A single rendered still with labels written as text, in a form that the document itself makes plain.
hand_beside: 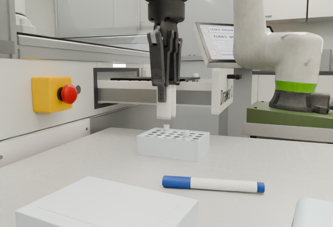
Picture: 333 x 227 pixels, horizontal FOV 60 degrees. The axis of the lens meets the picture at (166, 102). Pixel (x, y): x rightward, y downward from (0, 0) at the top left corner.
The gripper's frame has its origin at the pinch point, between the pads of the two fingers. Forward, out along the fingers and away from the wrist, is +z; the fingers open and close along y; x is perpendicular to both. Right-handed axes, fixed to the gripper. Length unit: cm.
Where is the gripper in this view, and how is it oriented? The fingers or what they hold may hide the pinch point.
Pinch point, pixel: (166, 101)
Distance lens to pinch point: 60.4
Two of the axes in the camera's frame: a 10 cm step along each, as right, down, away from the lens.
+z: 0.0, 9.9, 1.1
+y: 3.9, -1.1, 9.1
